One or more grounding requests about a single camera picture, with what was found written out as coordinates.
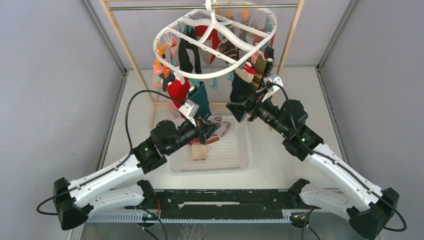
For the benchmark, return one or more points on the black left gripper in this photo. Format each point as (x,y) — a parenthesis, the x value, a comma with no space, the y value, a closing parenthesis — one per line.
(204,129)

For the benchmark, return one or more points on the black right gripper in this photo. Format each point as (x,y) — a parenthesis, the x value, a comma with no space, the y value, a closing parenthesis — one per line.
(240,110)

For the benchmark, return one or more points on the grey mauve sock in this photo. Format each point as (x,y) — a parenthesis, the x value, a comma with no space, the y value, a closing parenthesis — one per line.
(223,130)

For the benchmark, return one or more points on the red and beige sock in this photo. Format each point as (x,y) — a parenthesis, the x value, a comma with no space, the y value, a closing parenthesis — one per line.
(198,151)

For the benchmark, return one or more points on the dark teal sock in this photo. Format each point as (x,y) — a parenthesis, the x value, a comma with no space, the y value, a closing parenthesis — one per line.
(198,95)

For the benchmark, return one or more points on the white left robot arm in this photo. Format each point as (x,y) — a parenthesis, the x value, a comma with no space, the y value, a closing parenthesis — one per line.
(79,199)

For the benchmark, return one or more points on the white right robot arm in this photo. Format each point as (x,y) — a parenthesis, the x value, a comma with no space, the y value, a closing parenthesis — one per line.
(366,206)

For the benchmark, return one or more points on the white round clip hanger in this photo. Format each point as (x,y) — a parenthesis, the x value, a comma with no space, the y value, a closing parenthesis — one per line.
(190,58)

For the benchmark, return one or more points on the navy sock striped cuff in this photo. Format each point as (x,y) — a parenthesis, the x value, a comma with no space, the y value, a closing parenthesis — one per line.
(241,82)

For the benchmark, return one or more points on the white plastic basket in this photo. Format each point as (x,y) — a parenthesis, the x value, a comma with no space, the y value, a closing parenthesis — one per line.
(231,153)

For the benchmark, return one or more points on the red hanging sock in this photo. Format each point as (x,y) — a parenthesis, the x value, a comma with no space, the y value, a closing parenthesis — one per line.
(178,92)

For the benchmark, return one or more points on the brown striped sock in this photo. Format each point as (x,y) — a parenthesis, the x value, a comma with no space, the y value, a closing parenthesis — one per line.
(227,48)

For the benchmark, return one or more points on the navy blue sock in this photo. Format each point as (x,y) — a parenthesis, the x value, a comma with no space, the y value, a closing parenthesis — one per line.
(167,80)

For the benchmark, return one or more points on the pink patterned sock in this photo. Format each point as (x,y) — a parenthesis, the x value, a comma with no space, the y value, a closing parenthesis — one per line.
(158,69)

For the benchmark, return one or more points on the metal hanging rod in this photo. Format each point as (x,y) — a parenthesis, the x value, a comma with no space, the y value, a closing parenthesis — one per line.
(199,7)

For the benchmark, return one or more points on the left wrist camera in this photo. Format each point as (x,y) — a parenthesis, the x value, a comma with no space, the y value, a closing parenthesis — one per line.
(189,110)

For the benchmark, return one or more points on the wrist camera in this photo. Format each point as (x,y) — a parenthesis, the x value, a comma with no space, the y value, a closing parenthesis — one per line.
(273,84)
(189,110)

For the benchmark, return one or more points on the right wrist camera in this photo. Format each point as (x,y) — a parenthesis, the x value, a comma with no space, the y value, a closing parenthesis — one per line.
(273,84)

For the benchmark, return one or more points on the wooden hanging rack frame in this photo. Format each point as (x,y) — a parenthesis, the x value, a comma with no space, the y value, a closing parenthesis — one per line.
(197,24)

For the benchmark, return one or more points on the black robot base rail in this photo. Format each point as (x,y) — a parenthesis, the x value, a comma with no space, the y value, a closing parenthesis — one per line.
(226,204)

